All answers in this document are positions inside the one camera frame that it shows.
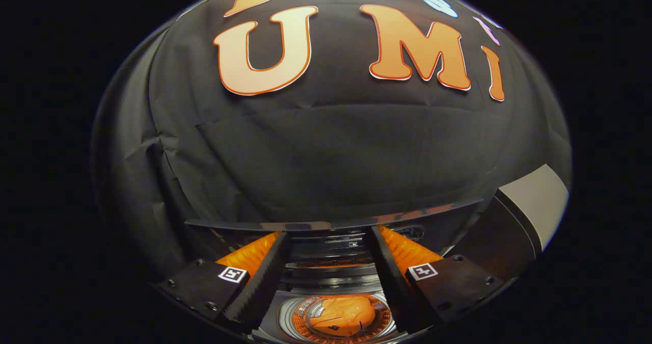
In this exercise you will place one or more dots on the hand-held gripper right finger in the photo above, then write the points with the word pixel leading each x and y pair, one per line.
pixel 392 283

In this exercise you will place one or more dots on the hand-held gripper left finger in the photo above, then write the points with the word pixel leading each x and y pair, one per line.
pixel 262 283

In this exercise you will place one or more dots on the orange button shirt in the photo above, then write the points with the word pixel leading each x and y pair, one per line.
pixel 341 316

